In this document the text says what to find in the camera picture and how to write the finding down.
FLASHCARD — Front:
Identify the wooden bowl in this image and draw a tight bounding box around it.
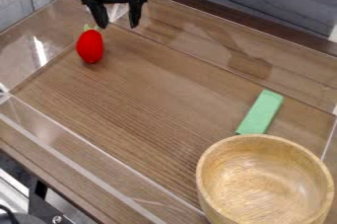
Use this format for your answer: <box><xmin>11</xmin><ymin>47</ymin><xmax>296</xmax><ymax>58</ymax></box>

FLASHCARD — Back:
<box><xmin>196</xmin><ymin>134</ymin><xmax>335</xmax><ymax>224</ymax></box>

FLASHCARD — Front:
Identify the black metal table frame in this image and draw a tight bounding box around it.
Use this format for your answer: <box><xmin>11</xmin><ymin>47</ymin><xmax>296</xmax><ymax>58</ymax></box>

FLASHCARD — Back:
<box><xmin>0</xmin><ymin>175</ymin><xmax>78</xmax><ymax>224</ymax></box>

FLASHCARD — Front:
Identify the black cable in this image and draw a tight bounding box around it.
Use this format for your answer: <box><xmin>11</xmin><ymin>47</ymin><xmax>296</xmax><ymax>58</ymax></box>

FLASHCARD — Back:
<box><xmin>0</xmin><ymin>204</ymin><xmax>19</xmax><ymax>224</ymax></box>

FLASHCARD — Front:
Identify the red plush strawberry toy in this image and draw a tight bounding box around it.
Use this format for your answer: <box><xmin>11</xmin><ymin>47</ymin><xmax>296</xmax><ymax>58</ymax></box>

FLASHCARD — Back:
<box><xmin>76</xmin><ymin>25</ymin><xmax>104</xmax><ymax>63</ymax></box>

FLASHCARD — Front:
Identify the green rectangular block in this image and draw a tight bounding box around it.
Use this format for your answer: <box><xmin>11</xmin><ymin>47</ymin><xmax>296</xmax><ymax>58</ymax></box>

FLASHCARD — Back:
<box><xmin>236</xmin><ymin>90</ymin><xmax>284</xmax><ymax>135</ymax></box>

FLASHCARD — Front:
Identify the clear acrylic table barrier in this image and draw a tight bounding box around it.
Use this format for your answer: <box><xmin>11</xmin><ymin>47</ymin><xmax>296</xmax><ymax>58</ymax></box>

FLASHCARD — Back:
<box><xmin>0</xmin><ymin>0</ymin><xmax>337</xmax><ymax>224</ymax></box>

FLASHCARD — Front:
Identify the clear acrylic corner bracket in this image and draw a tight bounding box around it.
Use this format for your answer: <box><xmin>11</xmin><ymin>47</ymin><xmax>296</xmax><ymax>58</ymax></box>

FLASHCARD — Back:
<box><xmin>80</xmin><ymin>0</ymin><xmax>131</xmax><ymax>24</ymax></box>

